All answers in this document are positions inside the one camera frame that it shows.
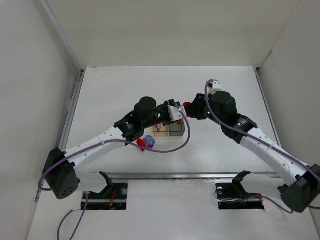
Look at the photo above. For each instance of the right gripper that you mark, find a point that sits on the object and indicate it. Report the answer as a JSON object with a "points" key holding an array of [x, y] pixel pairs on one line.
{"points": [[194, 107]]}

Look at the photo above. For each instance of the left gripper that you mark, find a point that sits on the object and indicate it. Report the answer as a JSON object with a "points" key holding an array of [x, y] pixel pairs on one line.
{"points": [[166, 107]]}

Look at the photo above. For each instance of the purple lego brick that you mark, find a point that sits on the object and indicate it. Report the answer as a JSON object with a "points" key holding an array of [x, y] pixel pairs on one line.
{"points": [[158, 127]]}

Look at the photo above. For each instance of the red arched lego piece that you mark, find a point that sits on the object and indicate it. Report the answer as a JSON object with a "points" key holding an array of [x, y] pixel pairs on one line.
{"points": [[186, 104]]}

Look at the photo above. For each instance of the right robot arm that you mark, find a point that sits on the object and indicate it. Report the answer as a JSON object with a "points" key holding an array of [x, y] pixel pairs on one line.
{"points": [[297, 184]]}

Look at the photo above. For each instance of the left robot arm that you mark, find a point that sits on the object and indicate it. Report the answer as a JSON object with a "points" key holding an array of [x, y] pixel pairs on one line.
{"points": [[62, 168]]}

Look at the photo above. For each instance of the amber transparent container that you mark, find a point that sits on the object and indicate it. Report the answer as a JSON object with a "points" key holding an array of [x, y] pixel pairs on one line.
{"points": [[163, 133]]}

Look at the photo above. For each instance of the purple round lego piece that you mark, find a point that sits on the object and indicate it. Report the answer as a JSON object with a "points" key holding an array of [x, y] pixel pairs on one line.
{"points": [[149, 141]]}

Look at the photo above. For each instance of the grey transparent container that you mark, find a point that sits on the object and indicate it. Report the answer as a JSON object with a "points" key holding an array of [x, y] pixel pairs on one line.
{"points": [[177, 130]]}

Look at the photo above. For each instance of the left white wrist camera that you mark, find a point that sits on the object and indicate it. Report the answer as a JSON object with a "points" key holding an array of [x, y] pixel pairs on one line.
{"points": [[176, 113]]}

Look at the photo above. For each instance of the aluminium right edge rail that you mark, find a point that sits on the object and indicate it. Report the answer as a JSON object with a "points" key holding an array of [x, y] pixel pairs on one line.
{"points": [[275, 133]]}

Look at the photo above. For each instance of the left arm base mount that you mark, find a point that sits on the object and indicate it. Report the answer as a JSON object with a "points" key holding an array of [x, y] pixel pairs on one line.
{"points": [[113, 196]]}

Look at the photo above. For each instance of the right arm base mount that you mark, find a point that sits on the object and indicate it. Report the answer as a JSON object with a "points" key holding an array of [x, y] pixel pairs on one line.
{"points": [[231, 195]]}

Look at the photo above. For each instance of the aluminium left frame post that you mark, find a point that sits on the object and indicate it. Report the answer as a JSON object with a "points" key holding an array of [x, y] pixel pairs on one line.
{"points": [[58, 36]]}

